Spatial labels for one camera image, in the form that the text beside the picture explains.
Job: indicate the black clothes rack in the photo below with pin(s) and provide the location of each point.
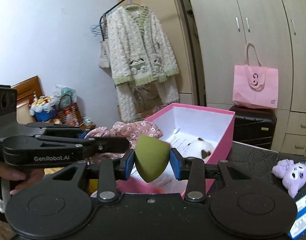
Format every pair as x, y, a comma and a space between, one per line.
110, 10

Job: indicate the white flower bouquet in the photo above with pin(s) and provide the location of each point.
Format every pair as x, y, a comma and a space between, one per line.
43, 108

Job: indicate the brown woven basket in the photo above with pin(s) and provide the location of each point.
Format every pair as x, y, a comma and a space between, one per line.
68, 112

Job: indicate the pink floral scrunchie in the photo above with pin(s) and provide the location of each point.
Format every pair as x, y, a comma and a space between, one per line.
131, 131

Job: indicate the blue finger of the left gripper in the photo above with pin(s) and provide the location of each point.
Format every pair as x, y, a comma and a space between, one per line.
83, 135

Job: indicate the blue wet wipes pack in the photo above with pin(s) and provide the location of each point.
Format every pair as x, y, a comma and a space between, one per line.
299, 226

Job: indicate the blue wire hangers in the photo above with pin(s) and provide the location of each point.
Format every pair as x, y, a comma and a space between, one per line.
96, 30

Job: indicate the black suitcase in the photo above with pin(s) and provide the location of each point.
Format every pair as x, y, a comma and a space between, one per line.
254, 127

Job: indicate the pink tote bag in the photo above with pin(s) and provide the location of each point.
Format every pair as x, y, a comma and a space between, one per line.
255, 86

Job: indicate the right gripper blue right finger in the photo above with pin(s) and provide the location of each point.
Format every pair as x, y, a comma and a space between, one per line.
177, 163

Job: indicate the purple plush toy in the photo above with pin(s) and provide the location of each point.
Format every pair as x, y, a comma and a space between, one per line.
293, 175

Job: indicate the cream knitted cardigan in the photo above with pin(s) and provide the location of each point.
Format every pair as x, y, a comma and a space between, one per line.
140, 54

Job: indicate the white plush toy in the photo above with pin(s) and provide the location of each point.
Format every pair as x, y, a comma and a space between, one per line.
199, 148

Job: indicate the beige wardrobe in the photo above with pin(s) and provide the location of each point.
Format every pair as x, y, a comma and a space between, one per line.
267, 32

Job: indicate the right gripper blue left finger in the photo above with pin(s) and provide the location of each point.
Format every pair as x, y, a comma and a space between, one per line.
126, 164

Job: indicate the person's left hand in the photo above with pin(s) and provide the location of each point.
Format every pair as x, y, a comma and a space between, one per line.
27, 178

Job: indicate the pink cardboard storage box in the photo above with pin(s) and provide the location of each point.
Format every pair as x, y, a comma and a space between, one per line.
180, 125

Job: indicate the green makeup sponge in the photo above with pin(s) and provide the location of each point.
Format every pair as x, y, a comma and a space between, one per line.
151, 157

